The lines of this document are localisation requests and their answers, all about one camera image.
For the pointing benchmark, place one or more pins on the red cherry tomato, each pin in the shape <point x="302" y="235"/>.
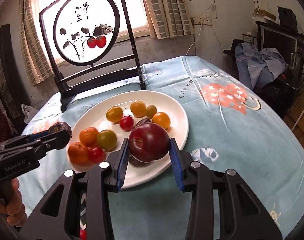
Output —
<point x="96" y="154"/>
<point x="83" y="234"/>

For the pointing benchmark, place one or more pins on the checkered curtain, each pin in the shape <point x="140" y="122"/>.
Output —
<point x="168" y="18"/>
<point x="35" y="61"/>

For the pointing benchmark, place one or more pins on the small red tomato on plate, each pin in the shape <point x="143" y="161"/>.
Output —
<point x="127" y="123"/>

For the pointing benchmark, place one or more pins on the large green-orange citrus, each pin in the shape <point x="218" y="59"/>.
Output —
<point x="107" y="140"/>

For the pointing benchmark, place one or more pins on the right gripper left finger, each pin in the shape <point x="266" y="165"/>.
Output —
<point x="58" y="214"/>

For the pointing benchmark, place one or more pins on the small yellow-green kumquat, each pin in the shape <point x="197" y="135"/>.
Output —
<point x="151" y="110"/>

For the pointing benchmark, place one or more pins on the bumpy orange mandarin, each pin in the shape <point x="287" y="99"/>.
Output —
<point x="78" y="154"/>

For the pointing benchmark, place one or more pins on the painted round screen stand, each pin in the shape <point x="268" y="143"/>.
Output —
<point x="84" y="32"/>

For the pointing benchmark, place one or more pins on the blue clothes pile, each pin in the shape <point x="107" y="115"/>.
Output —
<point x="258" y="68"/>

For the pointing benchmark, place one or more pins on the framed picture on wall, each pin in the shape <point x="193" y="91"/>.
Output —
<point x="12" y="92"/>

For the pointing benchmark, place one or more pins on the wall power socket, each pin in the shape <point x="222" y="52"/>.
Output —
<point x="202" y="20"/>

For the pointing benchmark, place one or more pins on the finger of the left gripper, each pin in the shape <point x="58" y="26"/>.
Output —
<point x="24" y="139"/>
<point x="40" y="146"/>

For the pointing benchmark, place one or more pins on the pale yellow fruit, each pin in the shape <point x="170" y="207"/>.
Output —
<point x="114" y="114"/>

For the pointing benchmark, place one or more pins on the light blue tablecloth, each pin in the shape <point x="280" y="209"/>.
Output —
<point x="229" y="127"/>

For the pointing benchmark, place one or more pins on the right checkered curtain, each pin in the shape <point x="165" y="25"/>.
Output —
<point x="168" y="18"/>

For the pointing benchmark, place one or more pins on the left hand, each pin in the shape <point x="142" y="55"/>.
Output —
<point x="15" y="208"/>

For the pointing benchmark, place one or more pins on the left checkered curtain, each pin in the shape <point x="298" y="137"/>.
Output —
<point x="35" y="61"/>

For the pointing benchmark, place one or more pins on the mandarin on plate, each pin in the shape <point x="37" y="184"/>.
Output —
<point x="88" y="136"/>

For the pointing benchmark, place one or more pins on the black metal shelf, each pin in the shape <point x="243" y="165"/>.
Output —
<point x="281" y="33"/>

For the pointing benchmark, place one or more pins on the orange-green citrus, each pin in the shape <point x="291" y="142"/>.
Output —
<point x="138" y="108"/>

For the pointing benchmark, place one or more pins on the dark water chestnut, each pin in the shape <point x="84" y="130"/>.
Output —
<point x="62" y="133"/>
<point x="142" y="121"/>

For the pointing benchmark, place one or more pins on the smooth orange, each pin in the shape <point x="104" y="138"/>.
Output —
<point x="161" y="119"/>

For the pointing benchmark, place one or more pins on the white plastic bag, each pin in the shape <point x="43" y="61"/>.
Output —
<point x="29" y="112"/>

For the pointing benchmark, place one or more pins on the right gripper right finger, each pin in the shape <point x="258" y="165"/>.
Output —
<point x="242" y="215"/>

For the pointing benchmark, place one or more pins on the dark water chestnut front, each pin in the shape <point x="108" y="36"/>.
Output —
<point x="142" y="121"/>

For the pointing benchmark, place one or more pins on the red cherry tomato in pile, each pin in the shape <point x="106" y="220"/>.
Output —
<point x="83" y="234"/>

